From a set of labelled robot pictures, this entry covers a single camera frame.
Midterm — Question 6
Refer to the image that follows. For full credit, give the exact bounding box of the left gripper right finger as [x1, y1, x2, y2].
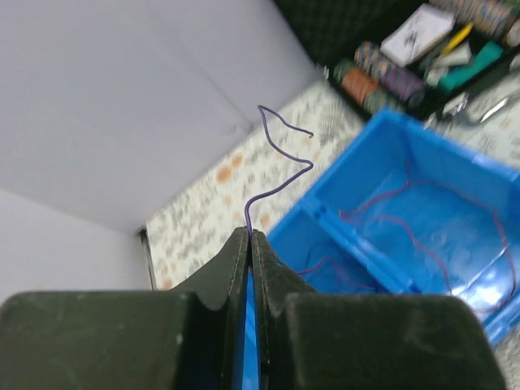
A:
[249, 231, 506, 389]

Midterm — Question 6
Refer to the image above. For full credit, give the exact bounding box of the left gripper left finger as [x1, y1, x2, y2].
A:
[1, 227, 249, 389]

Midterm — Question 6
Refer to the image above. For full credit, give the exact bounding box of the thin red wire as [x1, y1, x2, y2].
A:
[294, 154, 519, 314]

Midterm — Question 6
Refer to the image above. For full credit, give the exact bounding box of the purple wire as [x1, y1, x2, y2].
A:
[244, 104, 314, 236]

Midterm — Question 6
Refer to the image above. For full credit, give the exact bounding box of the floral table mat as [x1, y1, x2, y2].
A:
[144, 76, 520, 390]

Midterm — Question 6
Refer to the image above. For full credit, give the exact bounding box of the blue plastic divided bin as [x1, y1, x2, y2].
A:
[244, 111, 519, 389]

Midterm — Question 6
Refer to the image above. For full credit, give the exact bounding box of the black poker chip case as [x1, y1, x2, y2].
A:
[276, 1, 519, 127]

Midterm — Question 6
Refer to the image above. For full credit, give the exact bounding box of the playing card deck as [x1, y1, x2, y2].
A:
[379, 4, 456, 67]

